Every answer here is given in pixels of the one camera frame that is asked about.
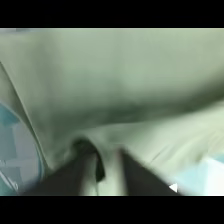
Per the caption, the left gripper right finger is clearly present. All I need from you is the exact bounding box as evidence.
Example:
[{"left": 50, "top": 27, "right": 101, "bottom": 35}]
[{"left": 118, "top": 148, "right": 181, "bottom": 197}]

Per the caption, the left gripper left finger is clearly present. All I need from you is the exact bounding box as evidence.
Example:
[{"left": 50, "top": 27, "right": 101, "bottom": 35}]
[{"left": 22, "top": 143, "right": 98, "bottom": 197}]

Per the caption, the pale green shirt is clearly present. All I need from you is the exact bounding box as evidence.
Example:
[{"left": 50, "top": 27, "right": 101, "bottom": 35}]
[{"left": 0, "top": 28, "right": 224, "bottom": 197}]

